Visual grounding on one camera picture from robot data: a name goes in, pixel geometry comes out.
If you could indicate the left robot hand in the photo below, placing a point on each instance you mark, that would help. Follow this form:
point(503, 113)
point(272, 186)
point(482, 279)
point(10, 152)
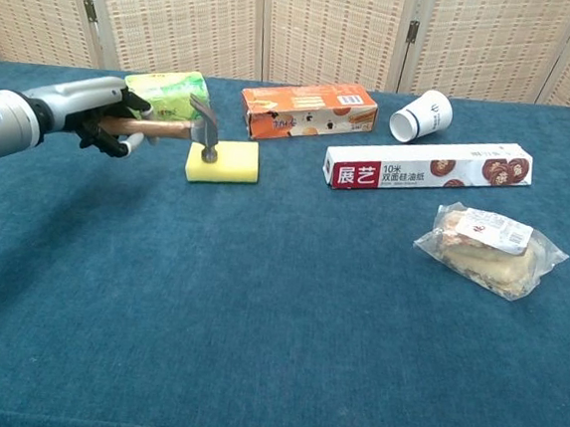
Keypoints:
point(82, 101)

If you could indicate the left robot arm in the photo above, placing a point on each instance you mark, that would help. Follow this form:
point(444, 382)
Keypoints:
point(0, 126)

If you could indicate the yellow sponge block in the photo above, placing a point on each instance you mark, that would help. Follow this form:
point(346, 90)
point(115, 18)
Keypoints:
point(234, 166)

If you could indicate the green tissue pack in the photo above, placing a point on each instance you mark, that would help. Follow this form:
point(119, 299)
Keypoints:
point(173, 94)

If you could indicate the orange cardboard box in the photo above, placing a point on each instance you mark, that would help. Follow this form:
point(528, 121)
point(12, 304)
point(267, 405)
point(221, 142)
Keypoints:
point(306, 111)

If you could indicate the woven folding screen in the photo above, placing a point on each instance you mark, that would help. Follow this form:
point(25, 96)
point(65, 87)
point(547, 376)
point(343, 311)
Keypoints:
point(301, 27)

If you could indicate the teal tablecloth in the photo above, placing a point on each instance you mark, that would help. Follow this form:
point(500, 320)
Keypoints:
point(275, 322)

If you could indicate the white paper cup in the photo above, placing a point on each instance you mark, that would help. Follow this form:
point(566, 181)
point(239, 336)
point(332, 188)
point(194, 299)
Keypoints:
point(423, 117)

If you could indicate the white baking paper box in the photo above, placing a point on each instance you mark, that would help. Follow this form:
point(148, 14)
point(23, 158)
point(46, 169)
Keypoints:
point(429, 168)

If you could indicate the bagged bread in clear plastic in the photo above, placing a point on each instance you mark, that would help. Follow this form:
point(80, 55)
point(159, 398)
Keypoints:
point(488, 254)

